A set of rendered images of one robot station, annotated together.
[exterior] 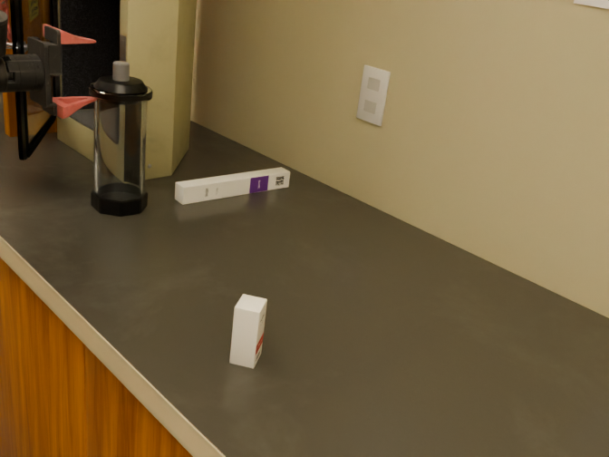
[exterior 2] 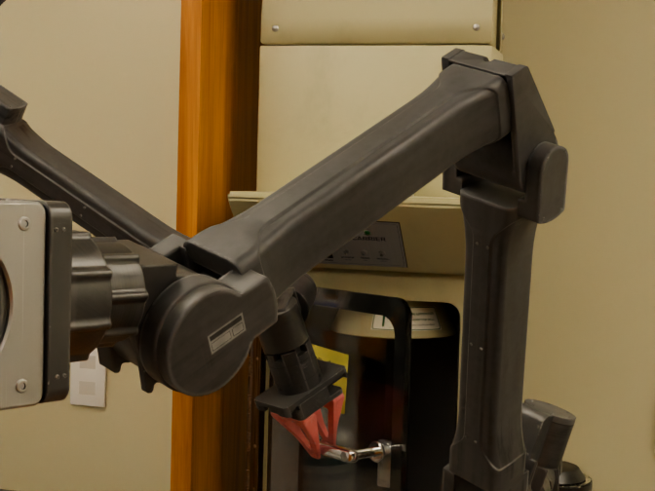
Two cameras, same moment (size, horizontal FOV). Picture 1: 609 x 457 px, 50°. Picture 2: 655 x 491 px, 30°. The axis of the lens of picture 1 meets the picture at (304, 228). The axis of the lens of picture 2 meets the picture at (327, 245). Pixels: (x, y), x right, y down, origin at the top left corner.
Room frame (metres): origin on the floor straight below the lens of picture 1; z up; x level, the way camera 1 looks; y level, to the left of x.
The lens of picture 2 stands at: (-0.06, 1.32, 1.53)
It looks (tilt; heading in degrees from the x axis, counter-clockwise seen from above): 3 degrees down; 332
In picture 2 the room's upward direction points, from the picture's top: 2 degrees clockwise
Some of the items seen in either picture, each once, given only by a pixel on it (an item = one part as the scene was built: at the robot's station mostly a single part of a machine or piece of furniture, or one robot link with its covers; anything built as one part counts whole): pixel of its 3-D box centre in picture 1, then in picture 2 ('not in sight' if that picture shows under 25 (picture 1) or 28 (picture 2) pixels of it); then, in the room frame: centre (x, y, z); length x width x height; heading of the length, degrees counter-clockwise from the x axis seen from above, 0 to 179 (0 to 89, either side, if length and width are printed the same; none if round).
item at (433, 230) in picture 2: not in sight; (357, 233); (1.33, 0.53, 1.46); 0.32 x 0.12 x 0.10; 46
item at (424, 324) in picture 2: not in sight; (395, 311); (1.43, 0.41, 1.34); 0.18 x 0.18 x 0.05
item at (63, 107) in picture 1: (69, 92); not in sight; (1.08, 0.42, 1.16); 0.09 x 0.07 x 0.07; 136
